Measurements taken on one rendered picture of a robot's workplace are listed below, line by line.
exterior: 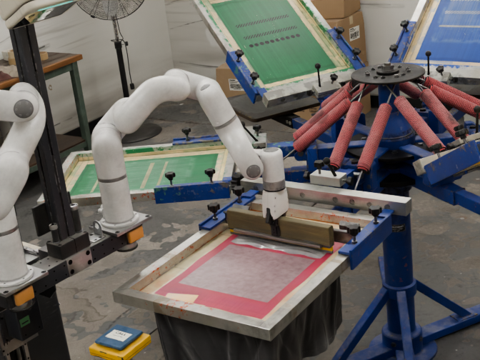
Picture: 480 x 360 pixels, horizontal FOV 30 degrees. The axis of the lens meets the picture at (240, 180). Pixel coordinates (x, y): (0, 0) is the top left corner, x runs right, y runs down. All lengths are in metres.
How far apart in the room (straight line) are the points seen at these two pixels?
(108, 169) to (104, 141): 0.10
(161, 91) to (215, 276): 0.62
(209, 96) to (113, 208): 0.48
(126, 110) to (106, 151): 0.14
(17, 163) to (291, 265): 0.97
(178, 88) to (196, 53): 5.67
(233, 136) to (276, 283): 0.48
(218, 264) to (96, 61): 5.00
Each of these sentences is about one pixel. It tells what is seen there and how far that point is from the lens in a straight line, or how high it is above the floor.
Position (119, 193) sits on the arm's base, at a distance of 2.90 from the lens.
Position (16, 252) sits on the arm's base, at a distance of 2.67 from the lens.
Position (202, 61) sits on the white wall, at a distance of 8.43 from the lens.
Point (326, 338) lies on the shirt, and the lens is 3.02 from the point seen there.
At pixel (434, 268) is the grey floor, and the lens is 4.91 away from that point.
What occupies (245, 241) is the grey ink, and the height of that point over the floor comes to 0.96.
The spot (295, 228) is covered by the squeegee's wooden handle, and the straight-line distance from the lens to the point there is 3.00.
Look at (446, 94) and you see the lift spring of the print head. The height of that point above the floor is 1.22.
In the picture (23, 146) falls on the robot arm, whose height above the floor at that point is 1.54.
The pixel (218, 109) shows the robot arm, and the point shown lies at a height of 1.48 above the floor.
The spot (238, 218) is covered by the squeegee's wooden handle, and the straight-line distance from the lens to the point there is 3.12.
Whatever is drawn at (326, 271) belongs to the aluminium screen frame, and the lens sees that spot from 2.80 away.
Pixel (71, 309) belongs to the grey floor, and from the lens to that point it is 4.94.
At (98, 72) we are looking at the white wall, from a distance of 7.87.
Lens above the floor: 2.29
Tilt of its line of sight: 21 degrees down
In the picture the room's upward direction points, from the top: 7 degrees counter-clockwise
